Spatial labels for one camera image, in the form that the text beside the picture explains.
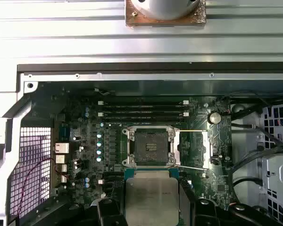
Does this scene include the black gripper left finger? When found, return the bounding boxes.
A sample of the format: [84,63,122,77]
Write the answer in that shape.
[16,182,126,226]

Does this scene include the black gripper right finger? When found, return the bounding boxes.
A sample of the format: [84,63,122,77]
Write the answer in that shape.
[179,185,283,226]

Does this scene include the silver square CPU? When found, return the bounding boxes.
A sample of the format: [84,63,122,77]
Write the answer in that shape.
[124,168,181,226]

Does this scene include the metal socket cover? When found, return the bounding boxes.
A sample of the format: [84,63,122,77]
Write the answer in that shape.
[173,129,215,170]

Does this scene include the RAM slot white clips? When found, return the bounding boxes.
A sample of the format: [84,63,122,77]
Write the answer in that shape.
[98,100,190,106]
[98,178,191,185]
[98,112,190,118]

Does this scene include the RAM slot black clips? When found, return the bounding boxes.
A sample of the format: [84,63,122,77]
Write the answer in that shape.
[101,117,187,123]
[103,172,191,179]
[101,105,187,112]

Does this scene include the CPU socket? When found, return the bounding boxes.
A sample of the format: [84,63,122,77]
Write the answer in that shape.
[122,125,180,169]

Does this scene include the green motherboard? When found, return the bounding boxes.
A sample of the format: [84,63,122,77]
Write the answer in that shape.
[50,93,232,212]

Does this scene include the silver coin battery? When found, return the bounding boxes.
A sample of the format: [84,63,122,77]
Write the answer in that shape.
[207,112,221,125]

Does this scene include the silver perforated drive cage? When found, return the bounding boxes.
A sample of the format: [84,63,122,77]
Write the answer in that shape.
[259,100,283,226]

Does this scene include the black silver PC case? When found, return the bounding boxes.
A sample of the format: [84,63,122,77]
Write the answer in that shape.
[0,62,283,226]

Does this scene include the thin red wire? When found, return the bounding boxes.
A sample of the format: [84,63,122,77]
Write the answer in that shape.
[16,157,70,218]

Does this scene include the brown square base plate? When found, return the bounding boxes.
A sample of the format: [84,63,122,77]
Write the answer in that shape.
[125,0,207,26]

